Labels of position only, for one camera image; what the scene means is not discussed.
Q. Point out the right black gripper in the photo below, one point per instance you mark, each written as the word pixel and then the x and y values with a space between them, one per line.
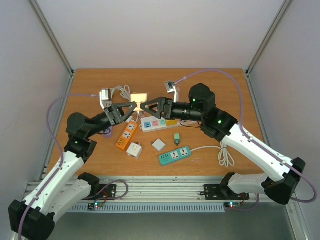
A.
pixel 166 109

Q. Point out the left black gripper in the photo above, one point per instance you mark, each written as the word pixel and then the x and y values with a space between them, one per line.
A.
pixel 114 114

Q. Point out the peach cube adapter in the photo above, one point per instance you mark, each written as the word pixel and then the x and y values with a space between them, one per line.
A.
pixel 138 98

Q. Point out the yellow cube adapter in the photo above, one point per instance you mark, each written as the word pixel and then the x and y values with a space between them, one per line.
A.
pixel 171 122

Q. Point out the white multicolour power strip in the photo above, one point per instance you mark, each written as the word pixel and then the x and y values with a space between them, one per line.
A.
pixel 151 124

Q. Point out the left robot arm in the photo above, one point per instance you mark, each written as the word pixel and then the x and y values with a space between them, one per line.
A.
pixel 35 217

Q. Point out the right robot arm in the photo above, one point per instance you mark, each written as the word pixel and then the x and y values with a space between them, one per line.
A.
pixel 281 174

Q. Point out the green plug adapter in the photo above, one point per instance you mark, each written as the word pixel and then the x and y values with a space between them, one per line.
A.
pixel 177 139

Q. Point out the purple power strip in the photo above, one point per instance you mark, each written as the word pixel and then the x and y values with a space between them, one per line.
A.
pixel 108 132

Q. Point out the orange power strip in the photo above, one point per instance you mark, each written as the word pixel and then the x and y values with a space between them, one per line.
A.
pixel 127 136

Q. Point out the white cube adapter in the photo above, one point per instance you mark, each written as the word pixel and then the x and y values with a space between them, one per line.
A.
pixel 134 150

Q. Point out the small white square charger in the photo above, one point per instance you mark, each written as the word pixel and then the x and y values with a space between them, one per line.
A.
pixel 159 145

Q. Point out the teal power strip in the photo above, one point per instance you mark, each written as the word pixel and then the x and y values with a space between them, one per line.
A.
pixel 174 156

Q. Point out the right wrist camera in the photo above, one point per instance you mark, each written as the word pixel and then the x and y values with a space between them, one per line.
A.
pixel 171 88

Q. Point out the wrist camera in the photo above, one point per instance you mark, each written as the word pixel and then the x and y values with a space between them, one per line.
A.
pixel 171 88
pixel 105 98

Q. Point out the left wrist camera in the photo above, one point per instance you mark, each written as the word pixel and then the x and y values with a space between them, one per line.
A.
pixel 105 98

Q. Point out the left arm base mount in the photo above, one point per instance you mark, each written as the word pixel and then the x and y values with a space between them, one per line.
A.
pixel 108 192

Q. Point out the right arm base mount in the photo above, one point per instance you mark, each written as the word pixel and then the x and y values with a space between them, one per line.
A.
pixel 214 192

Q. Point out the grey slotted cable duct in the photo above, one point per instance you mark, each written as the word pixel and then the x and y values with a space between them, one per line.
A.
pixel 152 207

